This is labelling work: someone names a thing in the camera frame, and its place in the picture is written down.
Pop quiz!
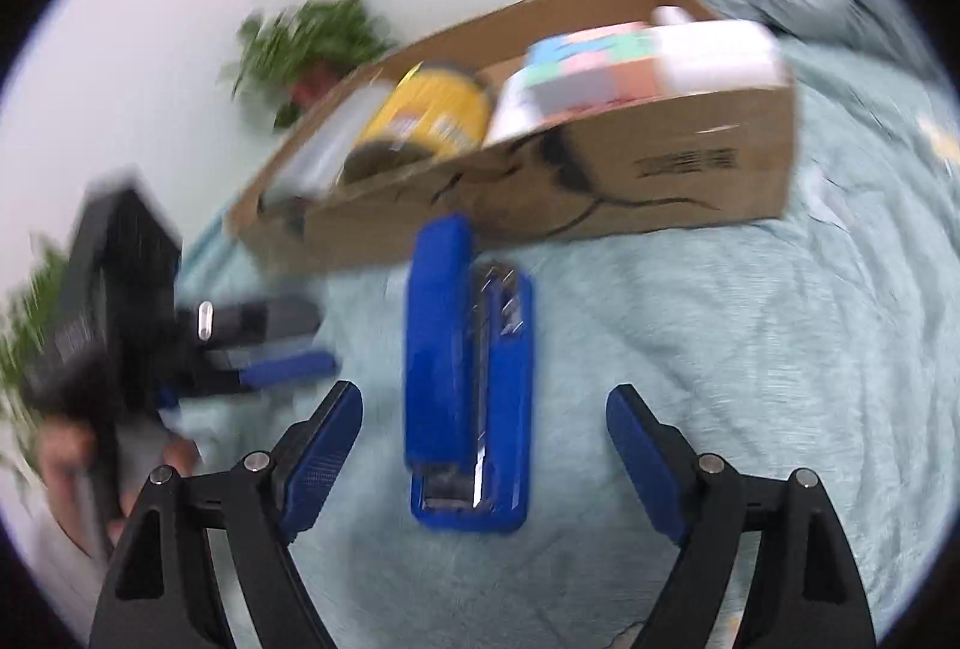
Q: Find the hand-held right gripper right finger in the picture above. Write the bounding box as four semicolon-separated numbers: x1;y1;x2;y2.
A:
606;383;877;649

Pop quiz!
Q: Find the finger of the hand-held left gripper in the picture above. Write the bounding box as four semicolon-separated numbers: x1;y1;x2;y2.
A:
176;296;323;351
157;349;340;408

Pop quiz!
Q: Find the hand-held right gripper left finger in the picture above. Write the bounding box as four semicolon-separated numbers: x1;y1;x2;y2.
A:
88;380;365;649

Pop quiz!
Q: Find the blue refill pouch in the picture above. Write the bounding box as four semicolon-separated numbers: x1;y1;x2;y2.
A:
403;214;535;534

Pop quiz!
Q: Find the silver metal cylinder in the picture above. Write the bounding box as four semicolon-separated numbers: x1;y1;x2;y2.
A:
266;83;395;204

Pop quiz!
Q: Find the yellow can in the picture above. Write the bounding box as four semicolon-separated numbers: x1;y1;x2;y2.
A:
341;62;492;185

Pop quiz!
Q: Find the large cardboard box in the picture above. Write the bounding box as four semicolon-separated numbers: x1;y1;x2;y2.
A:
225;0;797;268

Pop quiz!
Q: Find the colourful comic book box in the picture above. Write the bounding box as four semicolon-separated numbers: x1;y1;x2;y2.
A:
484;68;556;144

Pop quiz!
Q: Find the pastel sponge block pack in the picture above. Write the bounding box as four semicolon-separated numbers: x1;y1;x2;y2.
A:
525;21;665;114

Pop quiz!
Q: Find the person's left hand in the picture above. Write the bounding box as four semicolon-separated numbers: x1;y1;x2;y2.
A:
34;416;200;549

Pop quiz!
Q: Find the large-leaf green plant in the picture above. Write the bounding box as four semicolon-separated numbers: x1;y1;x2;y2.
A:
0;244;68;470

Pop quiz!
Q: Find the teal bed blanket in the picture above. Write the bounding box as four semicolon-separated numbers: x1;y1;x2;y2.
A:
172;34;960;649

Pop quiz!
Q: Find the potted green plant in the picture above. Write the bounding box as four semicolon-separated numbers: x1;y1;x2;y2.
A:
221;0;398;129

